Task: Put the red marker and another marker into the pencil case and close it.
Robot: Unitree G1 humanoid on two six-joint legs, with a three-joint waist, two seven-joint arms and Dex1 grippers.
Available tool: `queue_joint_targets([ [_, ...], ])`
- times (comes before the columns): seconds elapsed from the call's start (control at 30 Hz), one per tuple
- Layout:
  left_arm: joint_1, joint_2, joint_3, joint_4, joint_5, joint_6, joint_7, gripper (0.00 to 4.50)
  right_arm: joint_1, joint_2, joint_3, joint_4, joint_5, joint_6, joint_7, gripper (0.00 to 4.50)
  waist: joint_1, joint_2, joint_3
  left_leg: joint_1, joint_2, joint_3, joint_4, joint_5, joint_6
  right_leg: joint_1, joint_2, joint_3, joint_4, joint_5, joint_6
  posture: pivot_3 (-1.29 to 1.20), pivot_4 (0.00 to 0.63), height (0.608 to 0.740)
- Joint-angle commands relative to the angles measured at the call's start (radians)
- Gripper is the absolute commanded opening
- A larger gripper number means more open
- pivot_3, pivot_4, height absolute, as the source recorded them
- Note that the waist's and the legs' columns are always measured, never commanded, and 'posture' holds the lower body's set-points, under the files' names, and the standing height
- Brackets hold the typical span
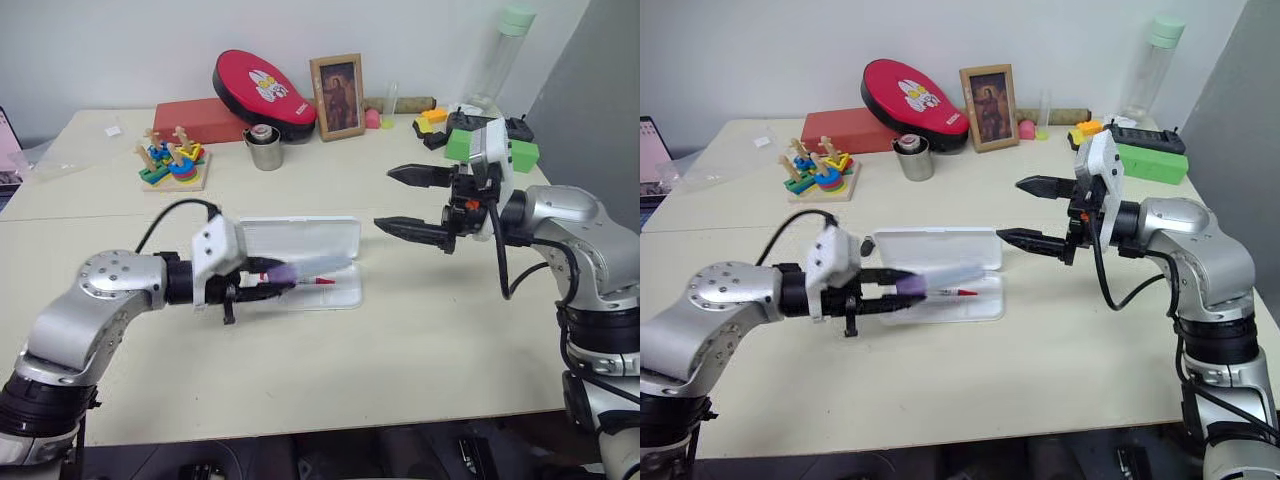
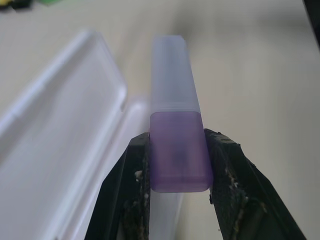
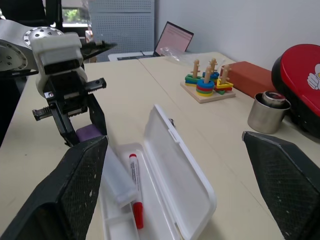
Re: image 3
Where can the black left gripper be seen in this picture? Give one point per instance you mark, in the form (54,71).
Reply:
(67,86)

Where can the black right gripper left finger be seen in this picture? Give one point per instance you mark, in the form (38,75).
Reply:
(50,195)

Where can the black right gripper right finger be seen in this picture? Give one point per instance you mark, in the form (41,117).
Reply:
(290,180)

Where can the purple eraser block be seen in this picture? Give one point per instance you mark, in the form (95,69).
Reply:
(86,133)

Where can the red whiteboard marker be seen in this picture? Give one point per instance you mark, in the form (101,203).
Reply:
(136,180)

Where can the white plastic pencil case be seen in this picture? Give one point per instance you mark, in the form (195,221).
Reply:
(175,175)

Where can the stainless steel cup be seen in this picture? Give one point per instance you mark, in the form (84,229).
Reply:
(266,117)

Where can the white translucent plastic tube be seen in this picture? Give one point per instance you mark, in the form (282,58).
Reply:
(117,180)

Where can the black flat pointed object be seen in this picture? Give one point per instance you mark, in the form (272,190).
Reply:
(96,48)

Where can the grey perforated panel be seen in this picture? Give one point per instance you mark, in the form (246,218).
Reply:
(125,27)

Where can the orange rectangular box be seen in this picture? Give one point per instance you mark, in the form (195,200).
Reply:
(252,77)

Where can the red black boxing pad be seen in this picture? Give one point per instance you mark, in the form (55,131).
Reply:
(292,67)

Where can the clear plastic bag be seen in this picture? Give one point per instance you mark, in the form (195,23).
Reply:
(176,55)

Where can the wooden shape stacking toy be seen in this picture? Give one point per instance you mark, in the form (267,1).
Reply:
(206,86)

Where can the open laptop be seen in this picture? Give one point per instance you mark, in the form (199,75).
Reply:
(175,37)

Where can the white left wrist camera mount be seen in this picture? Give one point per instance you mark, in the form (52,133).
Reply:
(57,46)

